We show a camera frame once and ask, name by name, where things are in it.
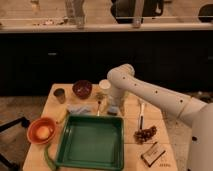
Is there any blue sponge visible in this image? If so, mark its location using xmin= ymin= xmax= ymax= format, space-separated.
xmin=107 ymin=106 xmax=118 ymax=116

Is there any bunch of grapes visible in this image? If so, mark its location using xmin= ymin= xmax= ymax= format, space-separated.
xmin=134 ymin=126 xmax=157 ymax=144

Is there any metal cup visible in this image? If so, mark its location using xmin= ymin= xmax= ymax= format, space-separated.
xmin=53 ymin=88 xmax=66 ymax=104

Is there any yellow banana piece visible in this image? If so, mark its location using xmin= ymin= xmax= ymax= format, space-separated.
xmin=56 ymin=111 xmax=68 ymax=124

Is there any black chair leg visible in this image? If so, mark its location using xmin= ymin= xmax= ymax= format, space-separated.
xmin=0 ymin=117 xmax=30 ymax=171

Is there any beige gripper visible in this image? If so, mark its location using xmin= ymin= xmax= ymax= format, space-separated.
xmin=107 ymin=89 xmax=125 ymax=115

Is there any white cup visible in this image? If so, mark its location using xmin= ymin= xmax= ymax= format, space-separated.
xmin=99 ymin=79 xmax=111 ymax=94

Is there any purple bowl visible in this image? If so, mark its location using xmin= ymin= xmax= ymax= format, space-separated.
xmin=72 ymin=80 xmax=92 ymax=99

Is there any black and tan box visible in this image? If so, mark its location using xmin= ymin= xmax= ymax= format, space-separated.
xmin=141 ymin=142 xmax=166 ymax=167

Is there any blue cloth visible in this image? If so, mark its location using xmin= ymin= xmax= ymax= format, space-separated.
xmin=67 ymin=105 xmax=91 ymax=115

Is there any orange bowl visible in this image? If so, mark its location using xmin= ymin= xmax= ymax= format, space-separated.
xmin=27 ymin=117 xmax=56 ymax=145

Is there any egg-like white ball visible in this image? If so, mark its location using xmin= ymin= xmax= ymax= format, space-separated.
xmin=36 ymin=126 xmax=50 ymax=140

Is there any metal spoon black handle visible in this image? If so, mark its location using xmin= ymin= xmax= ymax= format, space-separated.
xmin=138 ymin=99 xmax=146 ymax=130

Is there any dish brush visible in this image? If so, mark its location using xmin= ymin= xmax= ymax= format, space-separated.
xmin=96 ymin=92 xmax=104 ymax=116

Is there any green baking tray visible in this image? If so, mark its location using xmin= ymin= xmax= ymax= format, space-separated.
xmin=55 ymin=116 xmax=124 ymax=171

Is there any green bean pod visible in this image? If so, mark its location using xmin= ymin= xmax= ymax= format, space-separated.
xmin=44 ymin=145 xmax=57 ymax=171

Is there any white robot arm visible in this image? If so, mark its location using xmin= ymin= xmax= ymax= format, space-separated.
xmin=107 ymin=64 xmax=213 ymax=171

